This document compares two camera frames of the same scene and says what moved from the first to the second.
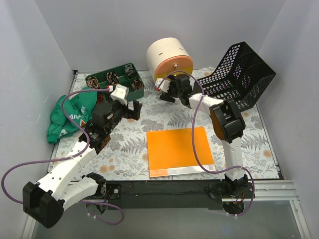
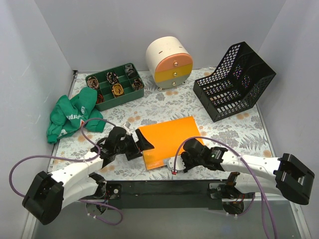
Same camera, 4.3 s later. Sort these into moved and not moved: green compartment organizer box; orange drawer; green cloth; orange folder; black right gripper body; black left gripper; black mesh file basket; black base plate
Moved: orange folder; black right gripper body; black left gripper
Not moved: green compartment organizer box; orange drawer; black base plate; black mesh file basket; green cloth
